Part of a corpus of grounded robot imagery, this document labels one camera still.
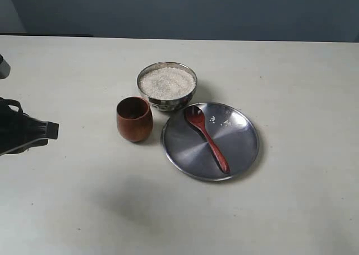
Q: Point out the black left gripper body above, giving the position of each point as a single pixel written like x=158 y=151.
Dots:
x=16 y=128

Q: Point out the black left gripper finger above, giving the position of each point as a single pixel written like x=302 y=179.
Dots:
x=42 y=132

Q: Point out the dark red wooden spoon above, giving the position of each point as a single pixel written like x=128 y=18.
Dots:
x=195 y=116

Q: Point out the brown wooden cup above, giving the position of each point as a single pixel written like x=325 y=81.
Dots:
x=134 y=119

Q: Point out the steel bowl of rice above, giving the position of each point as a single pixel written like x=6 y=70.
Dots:
x=167 y=86

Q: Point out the round steel plate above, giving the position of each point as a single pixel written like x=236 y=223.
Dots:
x=189 y=151

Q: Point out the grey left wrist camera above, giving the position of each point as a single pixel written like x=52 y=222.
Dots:
x=5 y=68

